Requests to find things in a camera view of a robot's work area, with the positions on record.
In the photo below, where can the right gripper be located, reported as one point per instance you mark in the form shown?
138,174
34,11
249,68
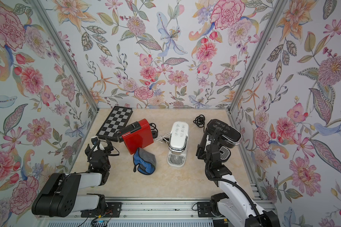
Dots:
201,152

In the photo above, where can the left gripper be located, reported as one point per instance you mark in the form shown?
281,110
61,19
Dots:
107,150

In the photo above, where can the black coffee machine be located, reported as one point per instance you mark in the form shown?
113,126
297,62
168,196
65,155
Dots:
228,137

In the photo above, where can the white coffee machine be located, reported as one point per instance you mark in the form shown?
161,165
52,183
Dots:
178,144

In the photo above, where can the grey cleaning cloth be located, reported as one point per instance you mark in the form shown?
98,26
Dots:
144,162

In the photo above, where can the red coffee machine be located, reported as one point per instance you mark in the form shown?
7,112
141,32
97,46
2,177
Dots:
136,135

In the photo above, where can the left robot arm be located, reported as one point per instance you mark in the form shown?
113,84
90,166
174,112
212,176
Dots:
59,197

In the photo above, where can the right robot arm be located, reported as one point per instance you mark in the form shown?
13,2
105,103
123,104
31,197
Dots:
233,203

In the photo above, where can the black white chessboard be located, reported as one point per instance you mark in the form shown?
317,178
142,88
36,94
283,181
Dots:
116,120

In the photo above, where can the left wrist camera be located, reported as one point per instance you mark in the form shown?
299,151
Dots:
96,144

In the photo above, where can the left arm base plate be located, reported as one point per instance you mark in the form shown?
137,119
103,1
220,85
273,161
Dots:
109,210

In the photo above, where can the aluminium rail frame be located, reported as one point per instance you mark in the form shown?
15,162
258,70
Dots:
140,213

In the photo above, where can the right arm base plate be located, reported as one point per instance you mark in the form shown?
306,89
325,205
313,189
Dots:
210,210

